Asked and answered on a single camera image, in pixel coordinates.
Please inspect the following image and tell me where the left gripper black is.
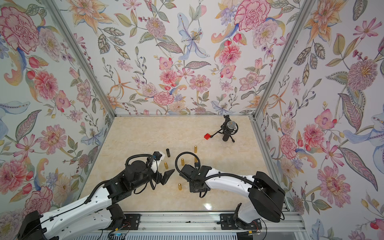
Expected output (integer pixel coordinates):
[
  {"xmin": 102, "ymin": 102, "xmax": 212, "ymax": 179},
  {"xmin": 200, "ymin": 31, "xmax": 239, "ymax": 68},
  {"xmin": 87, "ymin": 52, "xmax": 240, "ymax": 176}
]
[{"xmin": 131, "ymin": 165, "xmax": 177, "ymax": 191}]

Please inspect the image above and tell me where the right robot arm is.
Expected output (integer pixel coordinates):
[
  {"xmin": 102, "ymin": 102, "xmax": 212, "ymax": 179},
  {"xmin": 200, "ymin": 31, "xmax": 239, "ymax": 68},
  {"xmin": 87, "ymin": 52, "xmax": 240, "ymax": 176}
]
[{"xmin": 175, "ymin": 152, "xmax": 286, "ymax": 230}]

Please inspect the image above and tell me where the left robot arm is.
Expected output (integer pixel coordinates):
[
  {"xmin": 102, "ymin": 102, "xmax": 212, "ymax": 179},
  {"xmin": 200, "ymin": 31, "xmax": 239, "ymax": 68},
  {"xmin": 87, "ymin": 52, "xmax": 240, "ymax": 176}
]
[{"xmin": 16, "ymin": 152, "xmax": 174, "ymax": 240}]

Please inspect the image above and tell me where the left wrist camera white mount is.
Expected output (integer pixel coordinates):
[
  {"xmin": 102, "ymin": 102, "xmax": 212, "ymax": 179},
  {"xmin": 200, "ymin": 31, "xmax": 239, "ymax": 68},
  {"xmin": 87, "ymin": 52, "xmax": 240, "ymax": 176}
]
[{"xmin": 151, "ymin": 152, "xmax": 167, "ymax": 173}]

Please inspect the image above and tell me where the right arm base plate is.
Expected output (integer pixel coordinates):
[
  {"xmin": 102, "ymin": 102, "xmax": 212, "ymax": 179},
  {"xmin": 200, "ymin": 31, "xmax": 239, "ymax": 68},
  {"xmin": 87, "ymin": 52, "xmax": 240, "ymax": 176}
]
[{"xmin": 217, "ymin": 214, "xmax": 263, "ymax": 231}]

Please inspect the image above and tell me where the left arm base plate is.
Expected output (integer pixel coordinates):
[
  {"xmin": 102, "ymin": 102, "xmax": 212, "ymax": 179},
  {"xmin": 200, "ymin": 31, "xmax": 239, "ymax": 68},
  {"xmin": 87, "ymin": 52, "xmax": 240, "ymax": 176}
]
[{"xmin": 107, "ymin": 214, "xmax": 142, "ymax": 231}]

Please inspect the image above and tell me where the aluminium front rail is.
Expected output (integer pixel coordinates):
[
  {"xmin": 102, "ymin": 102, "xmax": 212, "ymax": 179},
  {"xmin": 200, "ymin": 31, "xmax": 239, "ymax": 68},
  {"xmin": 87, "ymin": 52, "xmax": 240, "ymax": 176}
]
[{"xmin": 68, "ymin": 211, "xmax": 307, "ymax": 233}]

